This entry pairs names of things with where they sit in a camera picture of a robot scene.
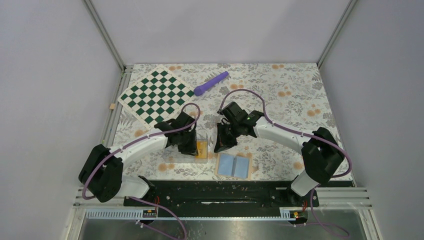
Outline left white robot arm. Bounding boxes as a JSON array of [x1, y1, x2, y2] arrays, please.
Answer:
[[78, 112, 198, 206]]

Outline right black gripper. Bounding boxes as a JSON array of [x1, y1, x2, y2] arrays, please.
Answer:
[[214, 121, 242, 154]]

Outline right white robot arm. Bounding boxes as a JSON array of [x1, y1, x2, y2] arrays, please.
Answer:
[[214, 101, 345, 206]]

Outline purple cylindrical handle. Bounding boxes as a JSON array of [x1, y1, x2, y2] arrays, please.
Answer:
[[193, 71, 229, 96]]

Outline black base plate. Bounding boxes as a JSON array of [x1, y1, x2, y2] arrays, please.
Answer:
[[143, 180, 320, 214]]

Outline green white chessboard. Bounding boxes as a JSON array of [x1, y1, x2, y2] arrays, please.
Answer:
[[118, 65, 194, 129]]

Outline white slotted cable duct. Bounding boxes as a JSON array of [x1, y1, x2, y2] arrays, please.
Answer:
[[85, 207, 308, 221]]

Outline floral tablecloth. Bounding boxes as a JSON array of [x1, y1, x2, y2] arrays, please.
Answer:
[[107, 63, 342, 181]]

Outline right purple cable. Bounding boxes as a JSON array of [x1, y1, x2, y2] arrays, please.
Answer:
[[219, 88, 353, 239]]

